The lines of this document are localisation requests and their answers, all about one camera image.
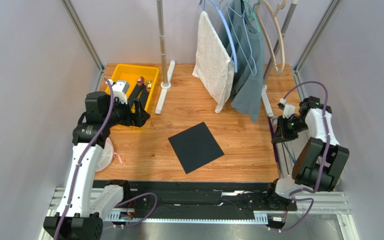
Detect rack pole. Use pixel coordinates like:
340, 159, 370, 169
261, 0, 299, 85
156, 0, 167, 71

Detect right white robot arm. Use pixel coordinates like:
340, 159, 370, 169
264, 96, 350, 210

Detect rolled black napkin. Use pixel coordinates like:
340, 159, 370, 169
139, 81, 153, 109
129, 76, 145, 97

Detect white towel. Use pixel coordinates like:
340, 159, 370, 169
192, 11, 234, 114

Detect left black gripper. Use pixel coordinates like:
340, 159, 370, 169
102, 95, 150, 128

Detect steel tray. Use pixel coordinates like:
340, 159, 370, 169
269, 115, 342, 187

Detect yellow plastic bin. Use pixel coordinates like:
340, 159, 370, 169
109, 63, 160, 128

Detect black paper napkin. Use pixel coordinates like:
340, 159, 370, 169
168, 122, 225, 174

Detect light blue wire hanger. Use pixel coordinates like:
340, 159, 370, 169
226, 3, 258, 77

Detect rolled black napkin left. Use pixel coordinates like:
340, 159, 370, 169
129, 76, 145, 97

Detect blue clothes hanger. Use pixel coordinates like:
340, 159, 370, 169
209, 0, 238, 73

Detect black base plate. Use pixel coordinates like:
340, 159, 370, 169
88, 179, 333, 221

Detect rolled black napkin right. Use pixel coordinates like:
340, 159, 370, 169
139, 81, 153, 109

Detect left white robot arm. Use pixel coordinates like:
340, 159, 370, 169
43, 91, 150, 240

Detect left rack pole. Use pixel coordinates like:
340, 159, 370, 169
156, 0, 167, 71

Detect iridescent spoon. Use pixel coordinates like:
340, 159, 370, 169
282, 142, 297, 164

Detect white mesh bag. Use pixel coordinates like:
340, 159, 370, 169
95, 137, 123, 173

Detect green clothes hanger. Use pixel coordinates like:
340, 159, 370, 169
241, 0, 261, 34

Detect beige clothes hanger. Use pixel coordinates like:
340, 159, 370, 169
257, 0, 288, 76

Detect teal grey shirt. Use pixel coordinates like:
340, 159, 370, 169
224, 0, 265, 123

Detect purple iridescent knife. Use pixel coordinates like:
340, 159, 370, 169
267, 116, 280, 163

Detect left white rack foot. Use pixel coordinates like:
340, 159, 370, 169
154, 60, 176, 115

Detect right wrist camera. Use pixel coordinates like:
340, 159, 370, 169
278, 98, 296, 119

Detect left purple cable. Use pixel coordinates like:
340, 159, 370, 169
52, 77, 158, 240

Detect right rack pole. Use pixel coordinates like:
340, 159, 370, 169
261, 0, 299, 85

